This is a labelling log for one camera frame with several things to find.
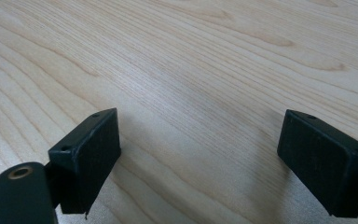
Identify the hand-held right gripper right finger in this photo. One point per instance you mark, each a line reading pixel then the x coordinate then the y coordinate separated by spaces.
pixel 323 168

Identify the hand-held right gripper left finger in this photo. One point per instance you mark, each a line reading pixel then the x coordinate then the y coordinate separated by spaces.
pixel 90 161

